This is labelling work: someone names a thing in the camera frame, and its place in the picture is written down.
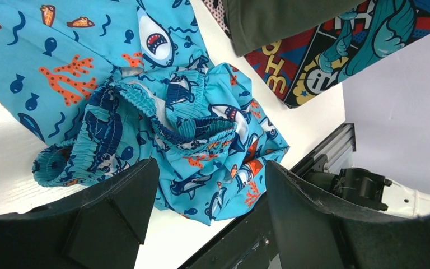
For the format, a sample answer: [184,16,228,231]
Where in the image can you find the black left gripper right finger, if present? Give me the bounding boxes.
[265,161,430,268]

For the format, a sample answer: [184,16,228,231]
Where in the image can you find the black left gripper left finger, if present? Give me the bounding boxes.
[0,158,159,268]

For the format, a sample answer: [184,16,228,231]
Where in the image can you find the turquoise shark print shorts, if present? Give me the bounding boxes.
[0,1,289,225]

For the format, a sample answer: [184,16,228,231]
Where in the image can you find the olive green shorts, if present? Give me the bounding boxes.
[223,0,362,56]

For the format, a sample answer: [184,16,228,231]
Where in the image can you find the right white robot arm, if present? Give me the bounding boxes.
[303,168,430,219]

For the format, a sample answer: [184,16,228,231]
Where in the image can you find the comic print shorts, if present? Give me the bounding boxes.
[204,0,430,108]

